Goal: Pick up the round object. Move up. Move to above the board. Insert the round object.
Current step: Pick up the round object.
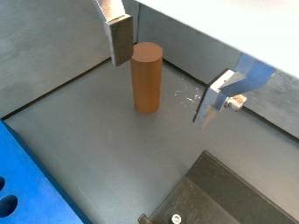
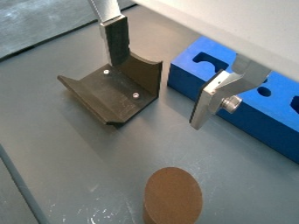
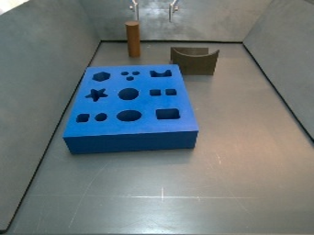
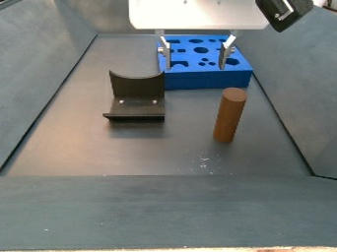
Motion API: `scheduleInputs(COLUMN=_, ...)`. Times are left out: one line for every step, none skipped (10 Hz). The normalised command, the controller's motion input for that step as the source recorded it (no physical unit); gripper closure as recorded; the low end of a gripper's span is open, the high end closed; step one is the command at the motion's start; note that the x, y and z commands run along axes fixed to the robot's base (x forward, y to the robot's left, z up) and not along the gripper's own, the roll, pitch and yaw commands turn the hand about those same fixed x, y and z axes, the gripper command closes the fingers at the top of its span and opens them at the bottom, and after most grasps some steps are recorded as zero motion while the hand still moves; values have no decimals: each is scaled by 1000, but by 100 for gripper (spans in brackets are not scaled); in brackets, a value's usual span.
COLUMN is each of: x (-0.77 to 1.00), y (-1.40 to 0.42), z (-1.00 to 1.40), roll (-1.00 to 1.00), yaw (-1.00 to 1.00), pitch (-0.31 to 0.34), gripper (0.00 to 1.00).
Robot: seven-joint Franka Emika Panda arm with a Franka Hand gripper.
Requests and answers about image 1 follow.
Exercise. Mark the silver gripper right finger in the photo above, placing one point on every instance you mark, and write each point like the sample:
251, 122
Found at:
225, 91

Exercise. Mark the brown wooden cylinder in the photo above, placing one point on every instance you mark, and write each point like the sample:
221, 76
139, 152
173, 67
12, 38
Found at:
146, 70

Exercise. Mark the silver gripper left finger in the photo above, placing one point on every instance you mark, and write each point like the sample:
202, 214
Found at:
119, 29

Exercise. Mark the blue foam shape board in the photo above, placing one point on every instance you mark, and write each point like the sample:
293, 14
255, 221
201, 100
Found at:
32, 198

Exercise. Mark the black curved bracket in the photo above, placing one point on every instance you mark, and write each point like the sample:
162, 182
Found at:
214, 196

